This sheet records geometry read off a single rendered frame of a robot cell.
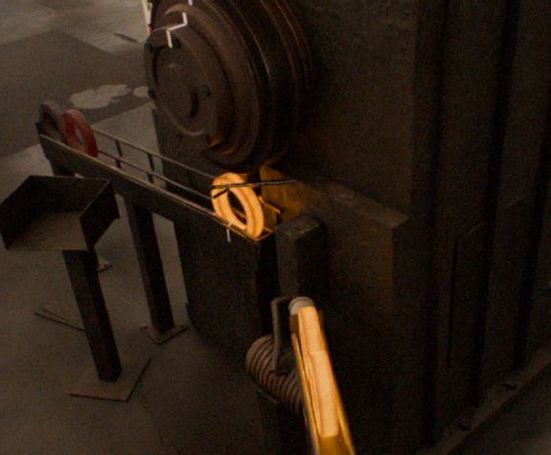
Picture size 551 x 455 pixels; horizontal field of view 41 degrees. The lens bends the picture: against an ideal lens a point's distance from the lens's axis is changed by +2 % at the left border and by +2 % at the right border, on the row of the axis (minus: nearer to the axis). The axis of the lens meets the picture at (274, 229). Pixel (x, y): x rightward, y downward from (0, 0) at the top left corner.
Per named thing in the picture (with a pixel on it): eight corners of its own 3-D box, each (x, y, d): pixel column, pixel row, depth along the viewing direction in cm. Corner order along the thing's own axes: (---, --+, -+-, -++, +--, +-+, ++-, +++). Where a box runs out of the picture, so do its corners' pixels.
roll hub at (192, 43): (171, 123, 186) (150, 11, 170) (240, 158, 167) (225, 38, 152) (152, 131, 183) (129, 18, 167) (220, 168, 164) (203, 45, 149)
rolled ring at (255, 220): (250, 191, 180) (261, 187, 182) (206, 167, 192) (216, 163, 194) (257, 252, 191) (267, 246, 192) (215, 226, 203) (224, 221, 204)
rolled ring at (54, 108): (55, 107, 258) (64, 104, 260) (32, 99, 272) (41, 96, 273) (70, 156, 267) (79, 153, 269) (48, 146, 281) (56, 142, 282)
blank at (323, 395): (322, 334, 143) (305, 336, 143) (336, 386, 129) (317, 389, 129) (327, 396, 150) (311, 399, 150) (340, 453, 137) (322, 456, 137)
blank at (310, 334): (311, 291, 157) (296, 294, 157) (322, 334, 143) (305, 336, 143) (316, 350, 164) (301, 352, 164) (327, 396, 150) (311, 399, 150)
